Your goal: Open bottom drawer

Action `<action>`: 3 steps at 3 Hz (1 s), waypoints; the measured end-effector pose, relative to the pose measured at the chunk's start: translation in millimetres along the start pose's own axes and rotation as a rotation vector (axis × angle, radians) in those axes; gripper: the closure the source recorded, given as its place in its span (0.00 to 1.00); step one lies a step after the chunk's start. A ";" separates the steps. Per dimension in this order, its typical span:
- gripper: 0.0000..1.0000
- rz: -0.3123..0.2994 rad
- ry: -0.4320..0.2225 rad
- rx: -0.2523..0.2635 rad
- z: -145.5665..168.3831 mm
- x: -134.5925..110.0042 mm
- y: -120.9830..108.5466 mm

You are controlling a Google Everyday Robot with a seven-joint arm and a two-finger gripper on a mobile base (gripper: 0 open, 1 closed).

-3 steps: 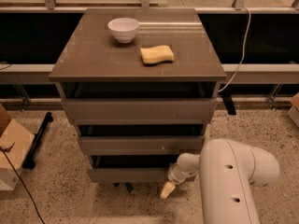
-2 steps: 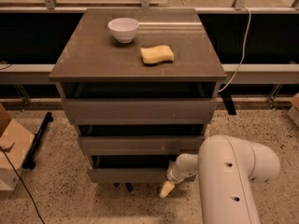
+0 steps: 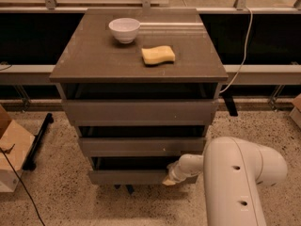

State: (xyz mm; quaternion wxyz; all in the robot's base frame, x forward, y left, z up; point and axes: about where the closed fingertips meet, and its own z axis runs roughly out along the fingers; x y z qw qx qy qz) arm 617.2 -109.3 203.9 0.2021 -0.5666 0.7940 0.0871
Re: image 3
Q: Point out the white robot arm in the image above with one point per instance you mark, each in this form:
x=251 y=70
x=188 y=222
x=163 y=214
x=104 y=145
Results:
x=232 y=169

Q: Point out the grey top drawer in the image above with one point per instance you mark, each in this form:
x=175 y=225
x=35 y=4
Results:
x=139 y=113

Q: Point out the cardboard box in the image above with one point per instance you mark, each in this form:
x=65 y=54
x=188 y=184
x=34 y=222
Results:
x=16 y=142
x=295 y=114

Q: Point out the grey drawer cabinet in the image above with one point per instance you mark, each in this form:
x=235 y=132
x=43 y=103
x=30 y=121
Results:
x=140 y=87

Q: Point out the white ceramic bowl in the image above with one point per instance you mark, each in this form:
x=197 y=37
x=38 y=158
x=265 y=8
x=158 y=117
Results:
x=124 y=30

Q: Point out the grey bottom drawer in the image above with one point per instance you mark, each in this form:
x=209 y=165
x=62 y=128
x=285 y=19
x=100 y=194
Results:
x=128 y=170

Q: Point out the grey middle drawer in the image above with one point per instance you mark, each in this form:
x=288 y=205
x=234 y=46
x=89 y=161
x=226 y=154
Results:
x=165 y=146

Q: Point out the blue tape cross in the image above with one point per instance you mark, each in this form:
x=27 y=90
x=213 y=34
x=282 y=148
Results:
x=130 y=188

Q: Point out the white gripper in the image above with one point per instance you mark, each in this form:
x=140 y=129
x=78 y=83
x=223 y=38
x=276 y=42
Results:
x=178 y=170

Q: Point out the cardboard box right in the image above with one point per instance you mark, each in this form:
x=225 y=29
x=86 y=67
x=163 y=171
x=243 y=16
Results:
x=295 y=114

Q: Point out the black stand foot left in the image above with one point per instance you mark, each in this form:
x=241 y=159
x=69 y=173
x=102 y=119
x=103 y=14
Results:
x=29 y=163

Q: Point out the black post behind cabinet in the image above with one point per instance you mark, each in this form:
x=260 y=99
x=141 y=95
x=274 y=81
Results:
x=226 y=94

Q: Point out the yellow sponge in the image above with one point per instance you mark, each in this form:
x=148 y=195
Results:
x=157 y=55

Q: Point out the cardboard box left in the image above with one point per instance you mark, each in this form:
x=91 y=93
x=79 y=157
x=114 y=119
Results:
x=16 y=142

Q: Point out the grey drawer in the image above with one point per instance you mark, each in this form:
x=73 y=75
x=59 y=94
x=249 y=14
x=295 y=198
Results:
x=165 y=146
x=139 y=113
x=128 y=170

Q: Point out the metal window railing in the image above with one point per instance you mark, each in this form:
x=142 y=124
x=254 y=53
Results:
x=31 y=72

